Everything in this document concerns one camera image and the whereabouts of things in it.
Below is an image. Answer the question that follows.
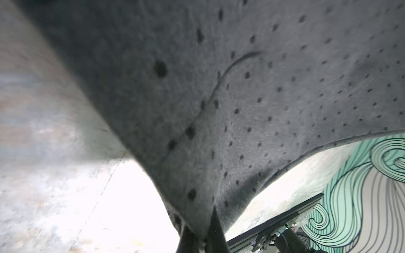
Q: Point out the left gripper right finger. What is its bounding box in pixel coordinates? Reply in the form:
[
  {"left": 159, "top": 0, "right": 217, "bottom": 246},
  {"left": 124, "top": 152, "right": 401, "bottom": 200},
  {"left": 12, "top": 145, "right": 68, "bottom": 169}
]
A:
[{"left": 205, "top": 207, "right": 229, "bottom": 253}]

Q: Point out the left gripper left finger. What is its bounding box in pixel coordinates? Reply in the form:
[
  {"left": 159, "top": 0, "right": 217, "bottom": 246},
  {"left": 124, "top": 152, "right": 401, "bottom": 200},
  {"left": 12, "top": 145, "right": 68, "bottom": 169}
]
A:
[{"left": 176, "top": 225, "right": 200, "bottom": 253}]

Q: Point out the grey dotted skirt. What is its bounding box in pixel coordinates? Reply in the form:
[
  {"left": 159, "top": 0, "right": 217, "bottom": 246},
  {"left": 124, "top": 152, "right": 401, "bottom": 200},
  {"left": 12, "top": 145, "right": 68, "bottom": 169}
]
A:
[{"left": 18, "top": 1, "right": 405, "bottom": 238}]

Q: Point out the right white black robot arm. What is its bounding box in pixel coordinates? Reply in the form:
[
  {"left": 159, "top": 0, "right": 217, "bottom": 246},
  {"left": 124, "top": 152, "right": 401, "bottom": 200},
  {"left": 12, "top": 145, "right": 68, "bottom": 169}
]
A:
[{"left": 274, "top": 228, "right": 326, "bottom": 253}]

